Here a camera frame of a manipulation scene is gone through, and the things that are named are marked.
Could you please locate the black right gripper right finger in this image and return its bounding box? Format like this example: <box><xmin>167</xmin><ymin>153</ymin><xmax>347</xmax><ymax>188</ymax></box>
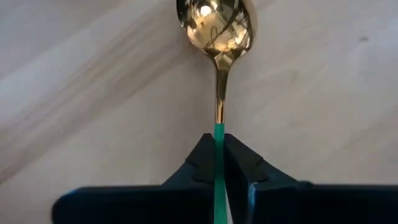
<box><xmin>223</xmin><ymin>133</ymin><xmax>398</xmax><ymax>224</ymax></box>

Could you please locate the gold spoon green handle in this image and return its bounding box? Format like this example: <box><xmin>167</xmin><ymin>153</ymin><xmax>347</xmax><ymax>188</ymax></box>
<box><xmin>175</xmin><ymin>0</ymin><xmax>254</xmax><ymax>224</ymax></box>

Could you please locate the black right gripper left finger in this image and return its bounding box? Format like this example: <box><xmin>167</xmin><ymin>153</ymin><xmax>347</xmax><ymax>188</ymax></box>
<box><xmin>51</xmin><ymin>133</ymin><xmax>217</xmax><ymax>224</ymax></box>

